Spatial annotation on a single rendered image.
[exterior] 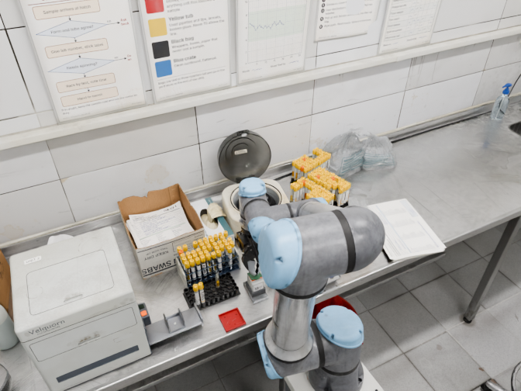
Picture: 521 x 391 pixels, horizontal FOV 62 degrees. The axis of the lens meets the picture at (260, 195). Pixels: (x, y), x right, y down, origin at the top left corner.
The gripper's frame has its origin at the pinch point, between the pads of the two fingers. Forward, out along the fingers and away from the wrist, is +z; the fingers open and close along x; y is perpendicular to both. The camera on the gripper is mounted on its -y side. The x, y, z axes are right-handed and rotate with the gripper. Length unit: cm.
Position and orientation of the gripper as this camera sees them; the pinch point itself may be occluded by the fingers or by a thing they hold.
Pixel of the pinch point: (256, 274)
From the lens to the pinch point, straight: 143.2
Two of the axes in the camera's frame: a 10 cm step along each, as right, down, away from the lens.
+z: 0.0, 7.8, 6.3
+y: -4.1, -5.7, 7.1
